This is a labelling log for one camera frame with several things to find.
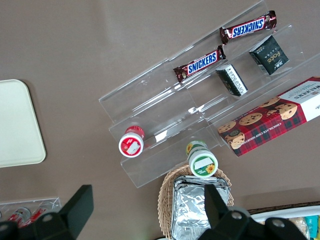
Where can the clear acrylic stepped display shelf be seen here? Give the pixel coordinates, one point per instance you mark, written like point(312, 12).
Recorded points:
point(160, 100)

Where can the beige snack packet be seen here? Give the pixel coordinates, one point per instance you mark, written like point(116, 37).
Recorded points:
point(298, 223)

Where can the white plastic container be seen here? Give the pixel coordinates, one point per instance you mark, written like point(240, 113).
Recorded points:
point(287, 212)

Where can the Snickers chocolate bar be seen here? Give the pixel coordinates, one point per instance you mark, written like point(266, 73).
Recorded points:
point(201, 63)
point(248, 27)

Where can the clear acrylic box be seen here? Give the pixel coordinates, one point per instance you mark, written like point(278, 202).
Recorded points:
point(50, 203)

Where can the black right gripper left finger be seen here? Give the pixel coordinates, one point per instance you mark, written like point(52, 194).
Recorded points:
point(75, 212)

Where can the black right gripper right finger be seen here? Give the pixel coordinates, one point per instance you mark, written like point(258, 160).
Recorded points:
point(225, 225)

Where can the cream plastic tray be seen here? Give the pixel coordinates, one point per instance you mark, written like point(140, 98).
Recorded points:
point(17, 125)

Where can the red and white drink can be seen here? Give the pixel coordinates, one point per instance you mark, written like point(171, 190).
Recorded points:
point(37, 213)
point(21, 213)

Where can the black Face tissue pack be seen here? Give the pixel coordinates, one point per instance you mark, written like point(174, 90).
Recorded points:
point(270, 56)
point(232, 80)

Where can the teal snack packet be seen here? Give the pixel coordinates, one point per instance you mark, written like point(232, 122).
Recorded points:
point(313, 225)

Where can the Walkers red tartan cookie box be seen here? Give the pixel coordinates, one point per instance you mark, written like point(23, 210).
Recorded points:
point(265, 117)

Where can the foil wrapped sandwich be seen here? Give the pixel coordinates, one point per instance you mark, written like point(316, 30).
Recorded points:
point(190, 210)
point(185, 180)

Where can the green lidded sunflower snack cup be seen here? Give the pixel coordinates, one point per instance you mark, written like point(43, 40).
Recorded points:
point(202, 163)

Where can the red lidded snack cup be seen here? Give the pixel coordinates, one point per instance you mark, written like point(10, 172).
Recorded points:
point(131, 145)

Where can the light wicker basket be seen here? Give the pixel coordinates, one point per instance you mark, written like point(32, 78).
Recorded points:
point(166, 200)

